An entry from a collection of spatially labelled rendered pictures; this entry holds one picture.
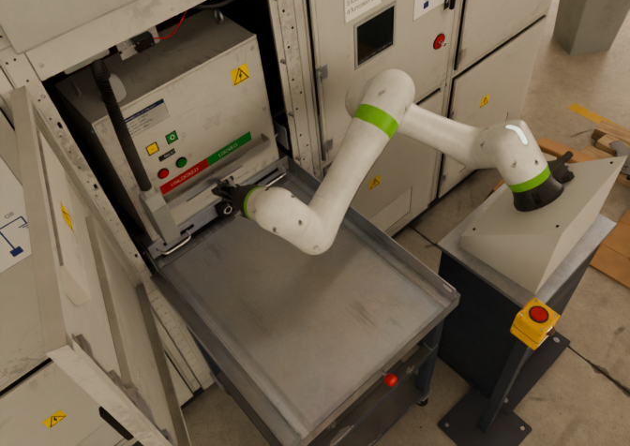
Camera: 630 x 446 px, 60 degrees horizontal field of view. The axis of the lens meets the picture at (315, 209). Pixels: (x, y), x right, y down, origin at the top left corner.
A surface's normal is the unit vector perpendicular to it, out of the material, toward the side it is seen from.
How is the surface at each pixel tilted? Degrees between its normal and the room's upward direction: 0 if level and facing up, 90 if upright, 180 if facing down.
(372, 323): 0
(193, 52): 0
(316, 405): 0
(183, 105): 90
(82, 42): 90
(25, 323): 90
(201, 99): 90
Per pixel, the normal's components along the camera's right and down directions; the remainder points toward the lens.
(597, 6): 0.14, 0.79
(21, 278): 0.65, 0.55
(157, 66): -0.08, -0.63
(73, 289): 0.41, 0.69
